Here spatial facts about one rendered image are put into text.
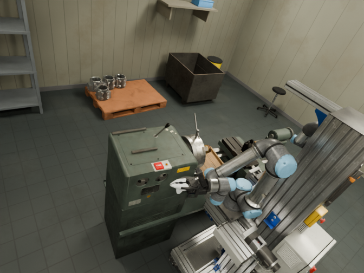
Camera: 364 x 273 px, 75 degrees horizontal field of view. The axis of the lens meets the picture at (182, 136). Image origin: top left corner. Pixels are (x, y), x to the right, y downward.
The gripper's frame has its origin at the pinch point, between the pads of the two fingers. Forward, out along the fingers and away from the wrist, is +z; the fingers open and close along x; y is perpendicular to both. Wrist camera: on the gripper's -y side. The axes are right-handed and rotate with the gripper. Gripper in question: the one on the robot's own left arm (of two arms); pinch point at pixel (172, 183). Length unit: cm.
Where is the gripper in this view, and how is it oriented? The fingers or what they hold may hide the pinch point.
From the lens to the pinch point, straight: 121.4
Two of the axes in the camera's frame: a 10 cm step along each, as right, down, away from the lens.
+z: -9.5, -0.2, -3.1
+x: -2.5, -5.5, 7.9
